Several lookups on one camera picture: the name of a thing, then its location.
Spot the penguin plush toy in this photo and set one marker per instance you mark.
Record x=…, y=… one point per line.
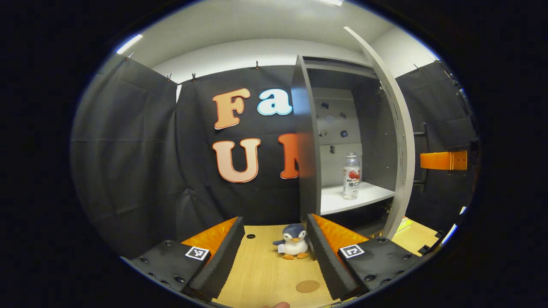
x=294, y=239

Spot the round brown coaster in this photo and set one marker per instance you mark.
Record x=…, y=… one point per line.
x=307, y=286

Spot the black table bracket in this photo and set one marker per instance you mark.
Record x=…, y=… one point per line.
x=424, y=250
x=440, y=234

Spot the black backdrop cloth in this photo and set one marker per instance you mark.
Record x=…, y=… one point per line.
x=128, y=149

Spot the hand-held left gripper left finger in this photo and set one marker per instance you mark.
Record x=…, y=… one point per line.
x=224, y=261

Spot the ceiling light strip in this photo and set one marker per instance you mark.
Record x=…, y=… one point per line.
x=332, y=2
x=129, y=44

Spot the grey cabinet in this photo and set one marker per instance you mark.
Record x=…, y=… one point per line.
x=306, y=171

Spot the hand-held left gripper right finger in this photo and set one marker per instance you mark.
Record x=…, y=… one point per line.
x=325, y=261

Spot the white cabinet shelf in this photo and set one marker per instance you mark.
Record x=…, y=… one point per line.
x=334, y=201

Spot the clear plastic bottle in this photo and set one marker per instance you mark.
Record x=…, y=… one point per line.
x=351, y=179

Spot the metal door hinge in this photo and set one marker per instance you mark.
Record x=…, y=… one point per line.
x=380, y=90

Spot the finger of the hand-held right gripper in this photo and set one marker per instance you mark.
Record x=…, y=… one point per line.
x=441, y=160

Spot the yellow book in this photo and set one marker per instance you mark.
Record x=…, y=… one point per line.
x=404, y=225

